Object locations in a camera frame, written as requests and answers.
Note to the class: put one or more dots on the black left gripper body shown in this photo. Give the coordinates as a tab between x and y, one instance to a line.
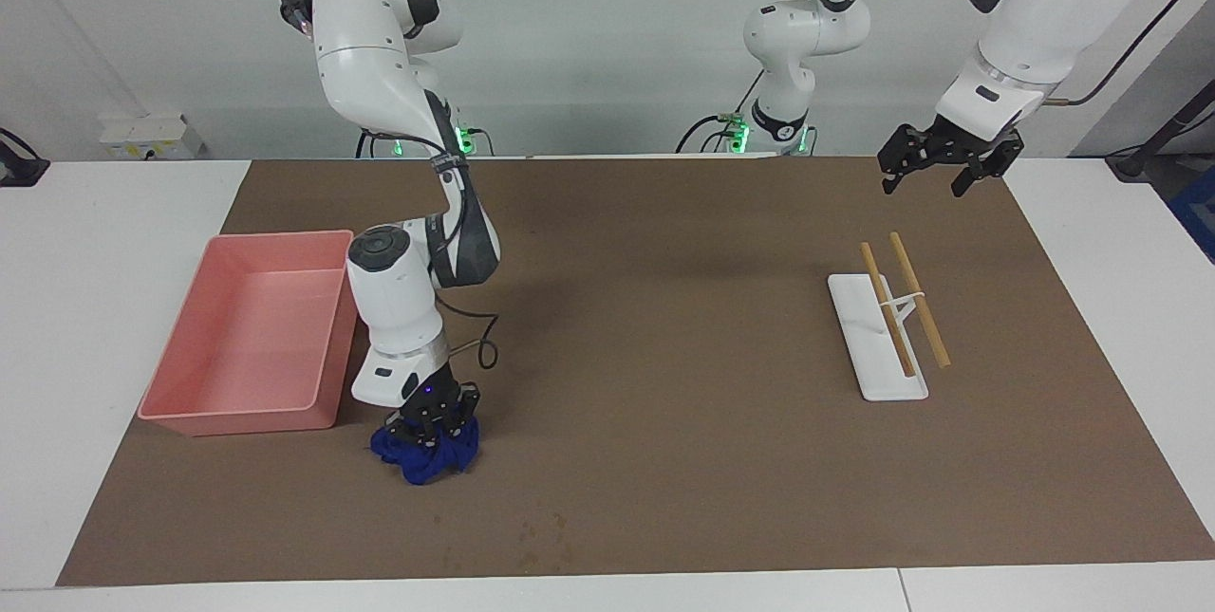
968	145

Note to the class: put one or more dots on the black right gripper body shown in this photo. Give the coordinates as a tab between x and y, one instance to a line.
432	396

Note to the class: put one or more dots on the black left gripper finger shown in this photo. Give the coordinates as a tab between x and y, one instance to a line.
992	164
906	149

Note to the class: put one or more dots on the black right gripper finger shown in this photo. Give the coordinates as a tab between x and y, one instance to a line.
463	417
410	430

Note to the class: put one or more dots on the dark blue towel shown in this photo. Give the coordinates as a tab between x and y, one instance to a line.
427	470

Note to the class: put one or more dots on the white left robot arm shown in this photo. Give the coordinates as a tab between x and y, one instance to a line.
1044	14

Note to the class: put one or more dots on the white towel rack base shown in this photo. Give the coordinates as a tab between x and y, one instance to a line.
878	375

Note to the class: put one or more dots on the wooden dowel rod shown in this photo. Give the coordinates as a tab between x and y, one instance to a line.
887	308
935	339

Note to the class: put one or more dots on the black tripod stand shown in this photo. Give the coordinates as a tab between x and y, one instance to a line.
1163	133

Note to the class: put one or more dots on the pink plastic bin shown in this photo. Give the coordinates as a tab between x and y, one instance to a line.
247	346

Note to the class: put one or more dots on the brown table mat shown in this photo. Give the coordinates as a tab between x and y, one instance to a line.
645	356

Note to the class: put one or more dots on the black stand base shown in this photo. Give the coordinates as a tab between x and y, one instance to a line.
19	171

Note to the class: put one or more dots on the white wall power socket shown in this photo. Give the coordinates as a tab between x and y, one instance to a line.
142	138

